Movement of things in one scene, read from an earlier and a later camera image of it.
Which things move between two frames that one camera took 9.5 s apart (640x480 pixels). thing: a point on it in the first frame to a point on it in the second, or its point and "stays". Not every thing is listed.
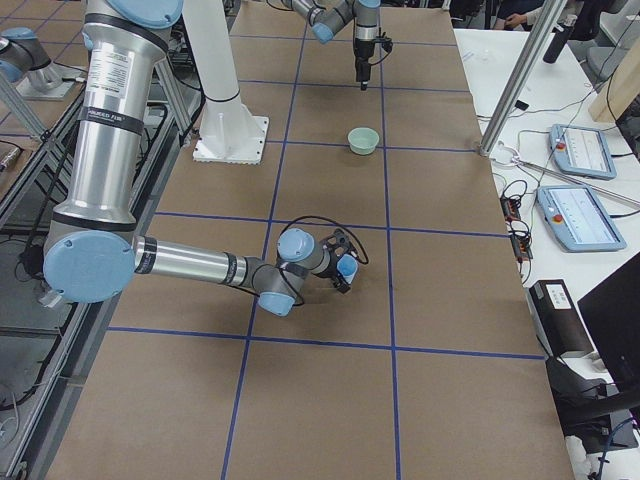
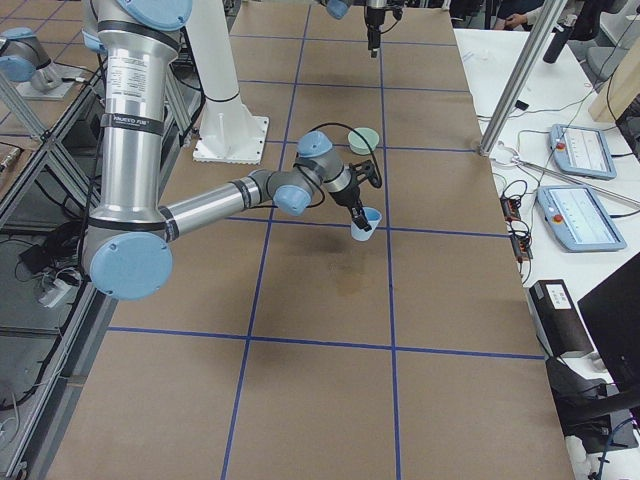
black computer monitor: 612,314 stays
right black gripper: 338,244 to 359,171
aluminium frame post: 521,75 stays
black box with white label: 560,317 stays
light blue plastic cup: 347,266 to 373,217
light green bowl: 362,140 stays
